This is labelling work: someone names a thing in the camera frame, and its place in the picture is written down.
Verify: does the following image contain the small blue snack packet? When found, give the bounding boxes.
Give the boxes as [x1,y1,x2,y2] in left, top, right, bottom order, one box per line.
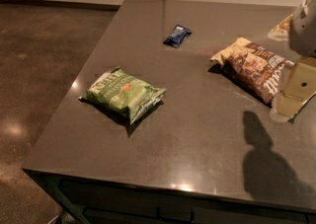
[163,25,192,48]

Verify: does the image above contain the green jalapeno chip bag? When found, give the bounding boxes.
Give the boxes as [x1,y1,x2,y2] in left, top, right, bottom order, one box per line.
[80,67,166,124]

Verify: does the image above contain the clear yellow snack bag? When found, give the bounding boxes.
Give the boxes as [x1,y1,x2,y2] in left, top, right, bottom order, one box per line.
[268,14,293,41]

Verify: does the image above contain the brown chip bag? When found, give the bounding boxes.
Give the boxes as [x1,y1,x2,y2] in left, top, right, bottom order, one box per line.
[210,37,292,105]

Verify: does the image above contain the dark table drawer frame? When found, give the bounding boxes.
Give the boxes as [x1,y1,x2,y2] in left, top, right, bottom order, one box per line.
[30,173,316,224]

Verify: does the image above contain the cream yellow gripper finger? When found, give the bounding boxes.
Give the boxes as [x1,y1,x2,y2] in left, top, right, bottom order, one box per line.
[270,57,316,122]

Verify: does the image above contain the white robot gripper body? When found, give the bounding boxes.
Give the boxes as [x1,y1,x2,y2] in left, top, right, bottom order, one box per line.
[289,0,316,57]

